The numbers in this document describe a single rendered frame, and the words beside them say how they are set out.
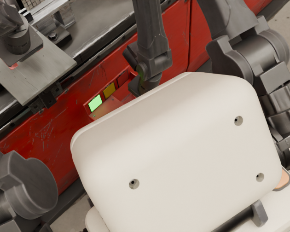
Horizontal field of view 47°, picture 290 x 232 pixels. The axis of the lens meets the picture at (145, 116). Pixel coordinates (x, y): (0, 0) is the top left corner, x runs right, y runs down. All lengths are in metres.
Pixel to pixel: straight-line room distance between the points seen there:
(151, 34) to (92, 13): 0.49
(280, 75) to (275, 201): 0.19
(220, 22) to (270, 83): 0.12
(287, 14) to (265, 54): 2.02
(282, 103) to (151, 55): 0.37
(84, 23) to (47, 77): 0.35
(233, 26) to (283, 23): 1.96
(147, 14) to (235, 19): 0.26
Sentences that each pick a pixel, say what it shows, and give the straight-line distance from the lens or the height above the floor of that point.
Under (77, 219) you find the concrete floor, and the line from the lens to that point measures 1.79.
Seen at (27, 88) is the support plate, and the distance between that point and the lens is 0.92.
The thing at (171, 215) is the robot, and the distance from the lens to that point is 0.35.
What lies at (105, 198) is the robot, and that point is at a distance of 0.33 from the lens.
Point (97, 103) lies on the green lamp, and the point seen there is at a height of 0.80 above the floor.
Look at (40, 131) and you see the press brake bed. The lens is 1.23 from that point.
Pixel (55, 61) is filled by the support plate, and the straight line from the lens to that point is 0.95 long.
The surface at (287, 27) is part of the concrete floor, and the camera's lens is 2.48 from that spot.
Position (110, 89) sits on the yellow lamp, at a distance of 1.08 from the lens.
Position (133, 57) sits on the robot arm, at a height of 0.99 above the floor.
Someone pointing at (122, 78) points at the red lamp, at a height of 0.81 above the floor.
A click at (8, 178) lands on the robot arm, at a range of 0.45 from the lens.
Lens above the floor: 1.67
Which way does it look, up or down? 58 degrees down
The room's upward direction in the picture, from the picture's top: 10 degrees counter-clockwise
